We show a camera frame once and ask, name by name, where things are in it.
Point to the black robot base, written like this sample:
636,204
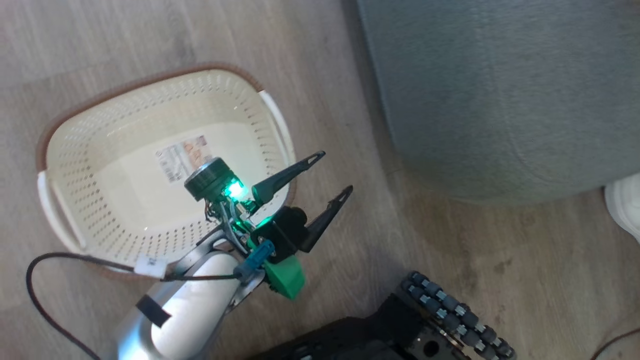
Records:
360,335

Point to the printed basket sticker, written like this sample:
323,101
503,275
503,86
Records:
177,157

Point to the white shoe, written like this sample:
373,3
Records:
625,207

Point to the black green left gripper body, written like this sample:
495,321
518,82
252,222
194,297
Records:
282,235

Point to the grey fabric sofa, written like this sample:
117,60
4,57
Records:
500,90

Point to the black roller omni wheel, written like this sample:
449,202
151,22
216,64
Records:
455,317

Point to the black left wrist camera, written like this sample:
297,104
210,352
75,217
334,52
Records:
207,179

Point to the beige perforated laundry basket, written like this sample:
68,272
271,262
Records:
120,200

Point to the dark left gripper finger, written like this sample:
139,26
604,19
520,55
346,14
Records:
280,181
322,220

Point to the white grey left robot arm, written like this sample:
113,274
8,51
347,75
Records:
185,315

